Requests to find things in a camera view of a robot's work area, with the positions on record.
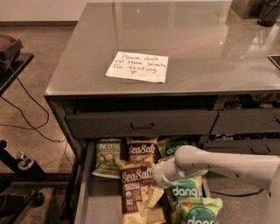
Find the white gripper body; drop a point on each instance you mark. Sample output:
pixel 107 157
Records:
pixel 157 176

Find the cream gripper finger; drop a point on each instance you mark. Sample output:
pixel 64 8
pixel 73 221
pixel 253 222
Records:
pixel 156 215
pixel 154 195

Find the brown sea salt chip bag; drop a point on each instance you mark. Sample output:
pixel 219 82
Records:
pixel 136 181

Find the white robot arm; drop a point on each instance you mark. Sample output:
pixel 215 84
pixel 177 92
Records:
pixel 262 171

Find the rear green dang bag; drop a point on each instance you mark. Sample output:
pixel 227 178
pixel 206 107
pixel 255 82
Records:
pixel 168 146

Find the green dang bag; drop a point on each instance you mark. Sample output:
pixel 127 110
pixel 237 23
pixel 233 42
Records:
pixel 168 146
pixel 190 188
pixel 196 211

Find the front green dang bag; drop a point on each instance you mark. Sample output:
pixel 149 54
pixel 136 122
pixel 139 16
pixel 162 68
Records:
pixel 196 211

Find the rear brown sea salt bag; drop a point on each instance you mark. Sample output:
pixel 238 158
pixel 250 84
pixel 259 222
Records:
pixel 141 146

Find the open middle grey drawer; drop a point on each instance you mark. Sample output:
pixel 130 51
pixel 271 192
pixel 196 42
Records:
pixel 100 200

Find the top left grey drawer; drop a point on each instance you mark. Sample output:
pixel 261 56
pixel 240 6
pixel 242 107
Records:
pixel 141 123

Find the green white chip bag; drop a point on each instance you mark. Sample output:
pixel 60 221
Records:
pixel 108 151

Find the middle right grey drawer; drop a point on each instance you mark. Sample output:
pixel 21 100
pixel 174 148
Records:
pixel 257 147

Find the top right grey drawer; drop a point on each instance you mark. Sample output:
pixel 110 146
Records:
pixel 247 120

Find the grey metal drawer cabinet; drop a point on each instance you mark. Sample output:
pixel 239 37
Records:
pixel 168 69

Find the white handwritten paper note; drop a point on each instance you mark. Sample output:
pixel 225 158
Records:
pixel 139 67

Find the dark device on stand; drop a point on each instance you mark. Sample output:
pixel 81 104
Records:
pixel 9 51

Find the black wire mesh basket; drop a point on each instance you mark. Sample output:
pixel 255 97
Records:
pixel 269 13

